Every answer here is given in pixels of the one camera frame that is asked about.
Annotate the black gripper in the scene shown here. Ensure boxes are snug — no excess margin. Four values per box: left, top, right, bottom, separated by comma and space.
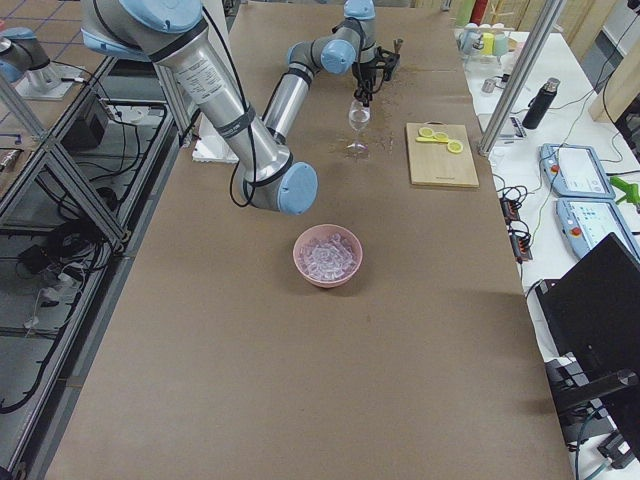
352, 46, 400, 106

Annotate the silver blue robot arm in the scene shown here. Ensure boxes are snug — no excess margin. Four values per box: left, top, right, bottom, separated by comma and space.
81, 1, 400, 215
1, 27, 62, 94

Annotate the clear wine glass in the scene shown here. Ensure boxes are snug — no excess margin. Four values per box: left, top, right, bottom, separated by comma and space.
347, 100, 371, 154

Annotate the pink bowl of ice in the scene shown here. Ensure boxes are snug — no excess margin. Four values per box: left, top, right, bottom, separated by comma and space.
292, 224, 363, 289

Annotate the yellow plastic knife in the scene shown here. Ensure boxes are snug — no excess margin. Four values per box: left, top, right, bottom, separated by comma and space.
415, 136, 451, 144

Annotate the wooden cutting board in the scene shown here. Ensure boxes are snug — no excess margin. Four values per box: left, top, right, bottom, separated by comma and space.
405, 123, 479, 188

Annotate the light blue cup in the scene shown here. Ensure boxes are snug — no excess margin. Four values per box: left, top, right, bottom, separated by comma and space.
458, 29, 484, 56

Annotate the small steel cup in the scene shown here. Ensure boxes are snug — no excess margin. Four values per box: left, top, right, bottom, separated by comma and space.
481, 78, 496, 94

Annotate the yellow cup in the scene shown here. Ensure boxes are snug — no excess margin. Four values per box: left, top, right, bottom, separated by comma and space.
480, 32, 495, 56

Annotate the black insulated bottle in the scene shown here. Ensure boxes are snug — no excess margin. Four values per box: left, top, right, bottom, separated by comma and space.
522, 77, 560, 130

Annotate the blue teach pendant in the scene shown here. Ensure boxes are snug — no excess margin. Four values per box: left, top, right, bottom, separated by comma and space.
556, 197, 639, 259
539, 143, 615, 200

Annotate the black laptop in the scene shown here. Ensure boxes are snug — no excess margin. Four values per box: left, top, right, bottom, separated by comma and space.
535, 233, 639, 380

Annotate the aluminium frame post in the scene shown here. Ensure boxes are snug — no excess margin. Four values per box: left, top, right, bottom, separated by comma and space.
478, 0, 566, 158

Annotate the green handled grabber tool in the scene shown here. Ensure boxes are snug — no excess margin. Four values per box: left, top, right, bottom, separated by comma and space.
609, 176, 640, 210

